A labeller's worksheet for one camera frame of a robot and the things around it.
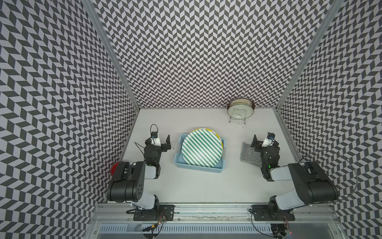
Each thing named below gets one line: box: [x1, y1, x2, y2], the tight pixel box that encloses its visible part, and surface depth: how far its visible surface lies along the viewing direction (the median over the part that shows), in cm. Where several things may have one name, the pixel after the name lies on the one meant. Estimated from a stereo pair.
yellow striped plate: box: [203, 128, 224, 156], surface depth 93 cm
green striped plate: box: [181, 128, 223, 168], surface depth 93 cm
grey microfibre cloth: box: [239, 141, 263, 168], surface depth 94 cm
